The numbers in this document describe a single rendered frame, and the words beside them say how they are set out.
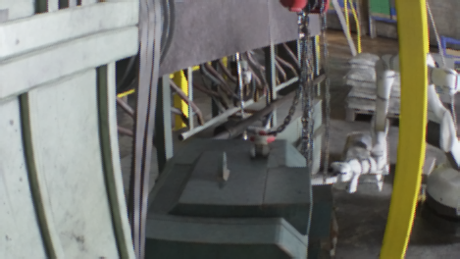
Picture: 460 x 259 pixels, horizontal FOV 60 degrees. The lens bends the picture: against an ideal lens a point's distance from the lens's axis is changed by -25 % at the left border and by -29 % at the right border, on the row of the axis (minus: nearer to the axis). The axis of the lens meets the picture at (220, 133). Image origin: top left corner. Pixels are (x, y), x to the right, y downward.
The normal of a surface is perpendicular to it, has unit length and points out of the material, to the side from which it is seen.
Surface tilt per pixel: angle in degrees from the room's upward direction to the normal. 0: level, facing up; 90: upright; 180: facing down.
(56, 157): 90
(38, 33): 90
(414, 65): 90
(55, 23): 90
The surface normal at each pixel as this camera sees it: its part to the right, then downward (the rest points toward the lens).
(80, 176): 0.89, 0.11
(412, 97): -0.45, 0.26
